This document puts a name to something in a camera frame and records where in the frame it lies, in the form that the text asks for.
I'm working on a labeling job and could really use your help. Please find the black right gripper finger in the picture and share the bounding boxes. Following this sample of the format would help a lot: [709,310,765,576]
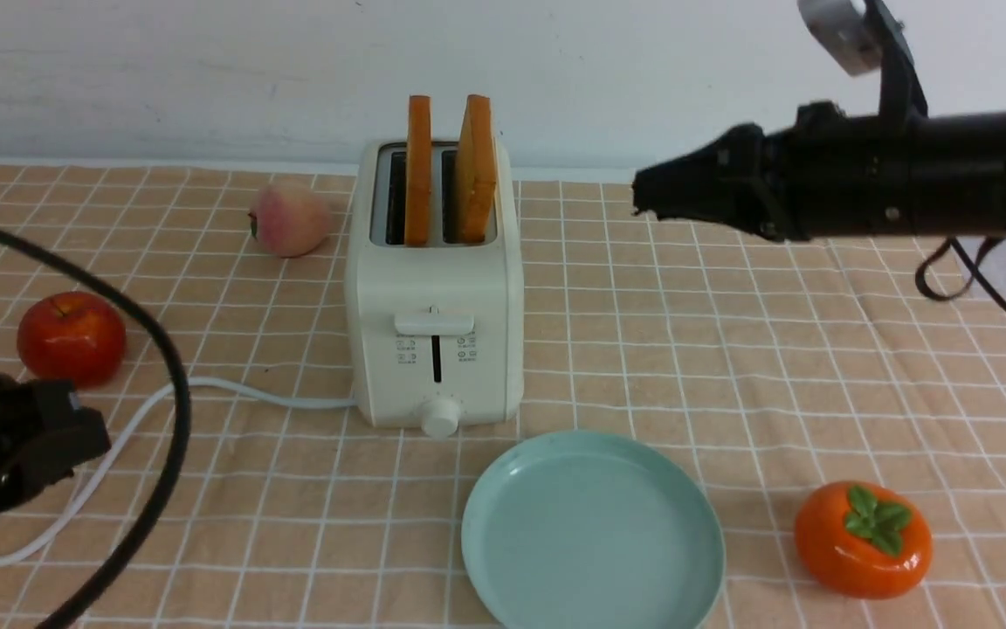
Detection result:
[632,144,722,204]
[634,199,731,225]

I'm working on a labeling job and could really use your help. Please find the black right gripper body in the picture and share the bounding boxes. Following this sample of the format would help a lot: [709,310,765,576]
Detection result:
[702,102,884,242]

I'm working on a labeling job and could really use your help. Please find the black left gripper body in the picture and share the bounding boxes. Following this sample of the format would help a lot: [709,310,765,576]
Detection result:
[0,373,112,514]

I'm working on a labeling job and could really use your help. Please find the toast slice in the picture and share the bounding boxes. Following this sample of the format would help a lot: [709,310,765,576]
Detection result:
[403,94,432,247]
[455,94,498,244]

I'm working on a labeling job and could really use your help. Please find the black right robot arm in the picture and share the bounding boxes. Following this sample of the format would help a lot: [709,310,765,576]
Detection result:
[632,102,1006,242]

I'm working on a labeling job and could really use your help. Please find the red apple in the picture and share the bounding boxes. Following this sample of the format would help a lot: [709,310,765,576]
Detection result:
[16,291,127,390]

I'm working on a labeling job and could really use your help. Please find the orange checkered tablecloth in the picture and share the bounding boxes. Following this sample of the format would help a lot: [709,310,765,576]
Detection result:
[0,166,1006,628]

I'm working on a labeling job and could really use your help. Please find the white two-slot toaster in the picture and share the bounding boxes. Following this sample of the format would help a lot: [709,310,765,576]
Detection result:
[344,140,526,439]

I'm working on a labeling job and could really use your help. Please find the light blue plate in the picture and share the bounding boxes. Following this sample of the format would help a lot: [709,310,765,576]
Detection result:
[460,431,726,628]

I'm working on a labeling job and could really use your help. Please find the orange persimmon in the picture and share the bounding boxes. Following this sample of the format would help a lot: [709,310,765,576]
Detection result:
[793,480,934,600]

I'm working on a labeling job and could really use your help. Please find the pink peach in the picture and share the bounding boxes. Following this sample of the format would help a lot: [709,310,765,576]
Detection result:
[247,183,333,259]

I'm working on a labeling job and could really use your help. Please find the white toaster power cord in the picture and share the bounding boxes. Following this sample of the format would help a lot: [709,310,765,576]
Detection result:
[0,377,355,568]

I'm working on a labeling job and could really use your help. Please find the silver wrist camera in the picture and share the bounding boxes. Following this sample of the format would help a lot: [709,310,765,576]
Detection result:
[796,1,927,121]

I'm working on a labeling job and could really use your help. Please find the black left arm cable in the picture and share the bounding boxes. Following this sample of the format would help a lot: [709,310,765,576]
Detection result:
[0,212,193,629]

